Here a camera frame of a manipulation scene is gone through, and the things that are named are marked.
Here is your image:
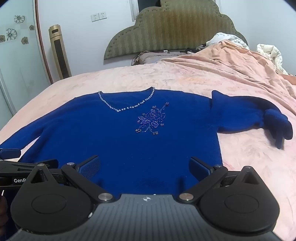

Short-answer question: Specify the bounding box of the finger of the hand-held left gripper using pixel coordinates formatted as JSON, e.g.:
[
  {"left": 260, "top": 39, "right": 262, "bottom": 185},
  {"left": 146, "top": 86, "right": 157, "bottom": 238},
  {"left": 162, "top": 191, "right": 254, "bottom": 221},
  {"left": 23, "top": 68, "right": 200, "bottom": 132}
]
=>
[
  {"left": 0, "top": 159, "right": 58, "bottom": 172},
  {"left": 0, "top": 148, "right": 21, "bottom": 160}
]

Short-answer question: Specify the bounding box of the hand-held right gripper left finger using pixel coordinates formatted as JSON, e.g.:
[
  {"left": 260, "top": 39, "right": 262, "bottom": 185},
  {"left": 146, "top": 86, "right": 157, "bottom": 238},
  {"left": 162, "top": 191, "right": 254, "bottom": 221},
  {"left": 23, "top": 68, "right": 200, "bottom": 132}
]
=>
[{"left": 24, "top": 156, "right": 115, "bottom": 204}]

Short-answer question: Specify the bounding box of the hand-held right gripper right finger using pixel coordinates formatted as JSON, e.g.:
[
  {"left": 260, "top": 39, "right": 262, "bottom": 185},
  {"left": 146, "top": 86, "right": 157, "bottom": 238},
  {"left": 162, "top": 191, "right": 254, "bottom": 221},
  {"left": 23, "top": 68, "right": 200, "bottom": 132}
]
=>
[{"left": 178, "top": 157, "right": 264, "bottom": 203}]

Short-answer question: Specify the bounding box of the blue beaded knit sweater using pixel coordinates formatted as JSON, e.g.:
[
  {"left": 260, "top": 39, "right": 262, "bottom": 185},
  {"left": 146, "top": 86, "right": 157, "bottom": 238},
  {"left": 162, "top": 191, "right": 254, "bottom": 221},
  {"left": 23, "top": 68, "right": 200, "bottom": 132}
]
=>
[{"left": 0, "top": 86, "right": 293, "bottom": 197}]

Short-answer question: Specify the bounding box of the pink bed blanket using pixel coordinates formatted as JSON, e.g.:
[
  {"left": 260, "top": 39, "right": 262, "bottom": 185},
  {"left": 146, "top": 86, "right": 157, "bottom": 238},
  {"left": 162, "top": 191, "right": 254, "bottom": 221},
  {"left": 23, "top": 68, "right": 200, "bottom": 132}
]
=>
[{"left": 0, "top": 39, "right": 296, "bottom": 241}]

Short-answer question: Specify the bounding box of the wardrobe door with flower decals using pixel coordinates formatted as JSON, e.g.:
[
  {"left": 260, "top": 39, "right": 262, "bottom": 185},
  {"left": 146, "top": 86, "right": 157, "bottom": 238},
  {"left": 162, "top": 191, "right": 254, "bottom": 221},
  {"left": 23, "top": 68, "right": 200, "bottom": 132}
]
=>
[{"left": 0, "top": 0, "right": 53, "bottom": 130}]

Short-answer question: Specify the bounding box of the gold tower fan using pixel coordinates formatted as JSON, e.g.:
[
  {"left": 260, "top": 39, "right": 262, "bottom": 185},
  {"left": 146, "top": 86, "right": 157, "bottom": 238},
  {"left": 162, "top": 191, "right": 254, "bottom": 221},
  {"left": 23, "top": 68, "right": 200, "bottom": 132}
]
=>
[{"left": 48, "top": 24, "right": 72, "bottom": 80}]

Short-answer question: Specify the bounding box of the brown pillow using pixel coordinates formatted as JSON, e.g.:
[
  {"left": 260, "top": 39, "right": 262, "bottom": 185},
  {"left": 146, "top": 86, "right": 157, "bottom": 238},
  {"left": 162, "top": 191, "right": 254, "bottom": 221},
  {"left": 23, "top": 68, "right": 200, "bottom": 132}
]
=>
[{"left": 131, "top": 50, "right": 192, "bottom": 66}]

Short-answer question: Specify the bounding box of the white printed quilt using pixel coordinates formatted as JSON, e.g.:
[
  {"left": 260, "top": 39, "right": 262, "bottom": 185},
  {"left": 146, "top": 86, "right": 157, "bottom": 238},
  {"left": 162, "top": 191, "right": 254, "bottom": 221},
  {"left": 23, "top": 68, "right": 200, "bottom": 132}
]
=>
[{"left": 206, "top": 32, "right": 250, "bottom": 50}]

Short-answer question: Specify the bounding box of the cream crumpled quilt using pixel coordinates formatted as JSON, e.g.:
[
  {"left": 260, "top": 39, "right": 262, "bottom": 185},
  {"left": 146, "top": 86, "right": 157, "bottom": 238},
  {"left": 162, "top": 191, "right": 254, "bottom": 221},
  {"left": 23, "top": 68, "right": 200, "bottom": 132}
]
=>
[{"left": 257, "top": 43, "right": 289, "bottom": 75}]

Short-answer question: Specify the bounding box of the olive upholstered headboard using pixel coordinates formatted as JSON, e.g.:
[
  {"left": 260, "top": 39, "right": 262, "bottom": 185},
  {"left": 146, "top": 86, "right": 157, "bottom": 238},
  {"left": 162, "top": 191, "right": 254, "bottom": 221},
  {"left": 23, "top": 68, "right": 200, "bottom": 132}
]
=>
[{"left": 103, "top": 0, "right": 249, "bottom": 61}]

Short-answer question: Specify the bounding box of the window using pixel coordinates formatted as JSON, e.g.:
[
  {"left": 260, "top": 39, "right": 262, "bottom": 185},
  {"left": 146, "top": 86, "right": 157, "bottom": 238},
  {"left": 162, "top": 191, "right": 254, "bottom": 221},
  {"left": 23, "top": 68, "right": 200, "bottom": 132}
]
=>
[{"left": 129, "top": 0, "right": 162, "bottom": 22}]

